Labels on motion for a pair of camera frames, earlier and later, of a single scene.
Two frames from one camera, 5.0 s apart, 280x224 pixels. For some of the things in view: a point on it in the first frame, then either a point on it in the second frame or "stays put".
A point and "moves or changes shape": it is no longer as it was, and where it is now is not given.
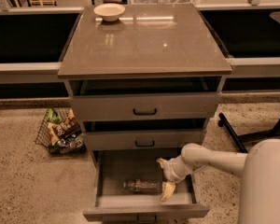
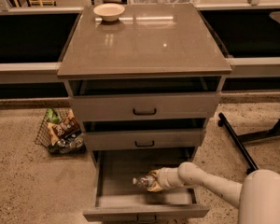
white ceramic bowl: [109, 11] stays put
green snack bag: [51, 116] stays put
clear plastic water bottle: [144, 186] moves or changes shape
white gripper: [171, 173] -> [165, 178]
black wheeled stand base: [279, 129] stays put
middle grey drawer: [142, 140] stays put
